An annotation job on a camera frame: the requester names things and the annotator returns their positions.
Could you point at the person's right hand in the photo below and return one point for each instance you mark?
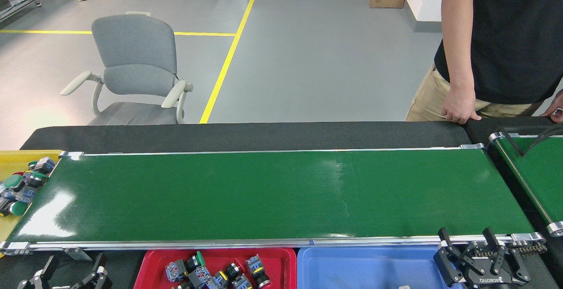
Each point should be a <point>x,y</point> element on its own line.
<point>459,104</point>

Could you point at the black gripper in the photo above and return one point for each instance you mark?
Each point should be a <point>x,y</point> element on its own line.
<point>490,281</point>

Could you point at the green infeed conveyor belt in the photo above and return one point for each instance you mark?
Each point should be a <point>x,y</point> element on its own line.
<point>541,179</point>

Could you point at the grey office chair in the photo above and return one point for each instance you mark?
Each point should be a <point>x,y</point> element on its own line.
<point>136,42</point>

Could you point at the person's right forearm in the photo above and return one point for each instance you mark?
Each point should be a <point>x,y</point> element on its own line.
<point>459,47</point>

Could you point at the red button switch yellow band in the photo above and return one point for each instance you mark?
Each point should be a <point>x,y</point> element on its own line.
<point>255,265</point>

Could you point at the blue plastic bin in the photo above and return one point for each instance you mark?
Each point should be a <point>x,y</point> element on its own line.
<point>365,269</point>

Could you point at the green push button switch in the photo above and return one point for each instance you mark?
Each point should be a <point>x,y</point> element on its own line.
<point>45,166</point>
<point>176,270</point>
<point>24,194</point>

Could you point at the yellow plastic tray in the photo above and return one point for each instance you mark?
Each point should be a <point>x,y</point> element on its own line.
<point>9,159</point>

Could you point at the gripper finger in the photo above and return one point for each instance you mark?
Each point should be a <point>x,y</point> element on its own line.
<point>99,278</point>
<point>42,278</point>

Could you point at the long green conveyor belt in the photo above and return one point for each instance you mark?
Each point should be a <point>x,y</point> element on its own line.
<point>264,192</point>

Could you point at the green mushroom button switch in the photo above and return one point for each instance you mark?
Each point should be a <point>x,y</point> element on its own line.
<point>13,182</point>
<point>20,208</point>

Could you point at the red plastic bin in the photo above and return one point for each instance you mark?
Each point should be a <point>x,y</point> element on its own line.
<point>281,267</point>

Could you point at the person's left hand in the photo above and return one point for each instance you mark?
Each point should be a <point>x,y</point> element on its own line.
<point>557,108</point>

